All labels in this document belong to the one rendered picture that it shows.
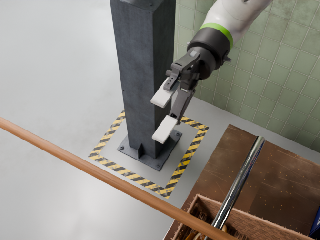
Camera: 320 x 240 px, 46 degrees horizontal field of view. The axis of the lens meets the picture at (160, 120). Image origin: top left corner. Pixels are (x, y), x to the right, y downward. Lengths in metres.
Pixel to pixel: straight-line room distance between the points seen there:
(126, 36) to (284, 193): 0.98
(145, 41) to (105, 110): 1.13
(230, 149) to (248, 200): 0.26
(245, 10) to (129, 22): 0.78
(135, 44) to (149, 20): 0.18
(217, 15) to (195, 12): 1.26
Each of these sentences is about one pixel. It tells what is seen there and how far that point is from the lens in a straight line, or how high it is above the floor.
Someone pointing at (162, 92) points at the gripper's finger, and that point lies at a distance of 0.74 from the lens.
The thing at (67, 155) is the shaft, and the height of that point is 1.20.
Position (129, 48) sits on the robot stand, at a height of 0.94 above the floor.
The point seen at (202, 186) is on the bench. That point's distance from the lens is 1.72.
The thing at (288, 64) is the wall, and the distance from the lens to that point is 2.17.
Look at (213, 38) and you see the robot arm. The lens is 0.89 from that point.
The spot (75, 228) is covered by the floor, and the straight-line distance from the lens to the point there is 2.30.
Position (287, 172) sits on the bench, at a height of 0.58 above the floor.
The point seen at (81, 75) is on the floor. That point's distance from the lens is 2.89.
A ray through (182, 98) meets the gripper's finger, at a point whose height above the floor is 1.45.
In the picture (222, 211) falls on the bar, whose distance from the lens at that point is 1.04.
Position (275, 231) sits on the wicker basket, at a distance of 1.50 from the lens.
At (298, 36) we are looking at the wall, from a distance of 2.04.
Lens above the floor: 2.14
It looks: 56 degrees down
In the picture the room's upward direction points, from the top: straight up
